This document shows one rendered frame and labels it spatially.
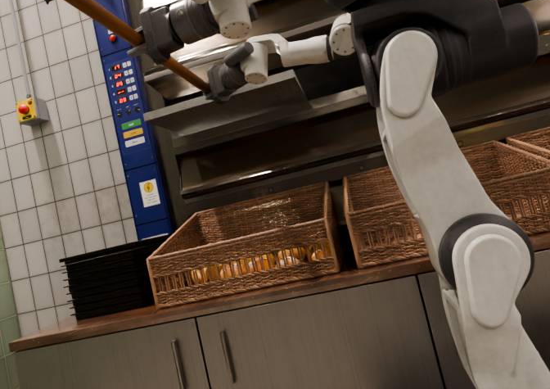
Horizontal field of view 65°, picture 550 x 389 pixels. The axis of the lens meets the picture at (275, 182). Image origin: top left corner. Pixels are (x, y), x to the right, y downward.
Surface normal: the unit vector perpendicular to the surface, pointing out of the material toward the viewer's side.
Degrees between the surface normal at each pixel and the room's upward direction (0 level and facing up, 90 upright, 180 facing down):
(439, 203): 90
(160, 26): 90
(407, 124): 90
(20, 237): 90
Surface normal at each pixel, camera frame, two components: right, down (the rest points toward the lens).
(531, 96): -0.26, -0.36
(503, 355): -0.18, 0.39
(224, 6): -0.35, -0.14
